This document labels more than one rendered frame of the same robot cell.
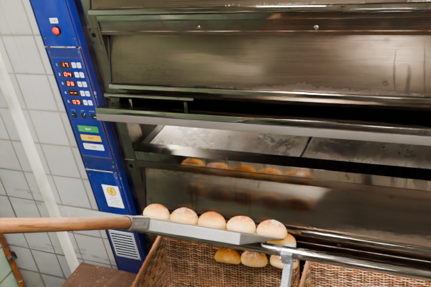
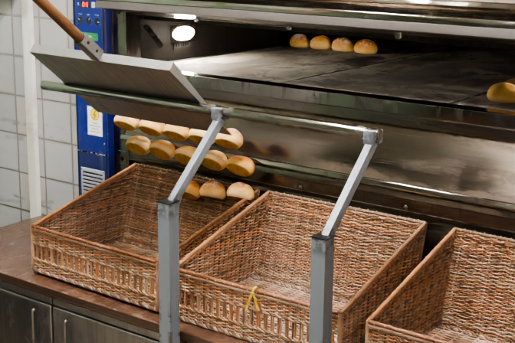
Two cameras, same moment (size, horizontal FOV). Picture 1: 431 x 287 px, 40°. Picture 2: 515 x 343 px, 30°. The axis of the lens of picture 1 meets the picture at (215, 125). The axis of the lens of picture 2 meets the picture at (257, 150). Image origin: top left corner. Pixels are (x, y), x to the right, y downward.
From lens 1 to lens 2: 1.59 m
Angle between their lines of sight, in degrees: 17
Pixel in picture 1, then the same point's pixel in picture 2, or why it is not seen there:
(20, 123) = (27, 32)
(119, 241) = (89, 184)
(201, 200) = not seen: hidden behind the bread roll
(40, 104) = not seen: hidden behind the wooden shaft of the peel
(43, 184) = (31, 109)
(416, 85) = not seen: outside the picture
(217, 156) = (202, 76)
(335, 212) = (300, 142)
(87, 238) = (58, 185)
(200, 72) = not seen: outside the picture
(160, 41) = not seen: outside the picture
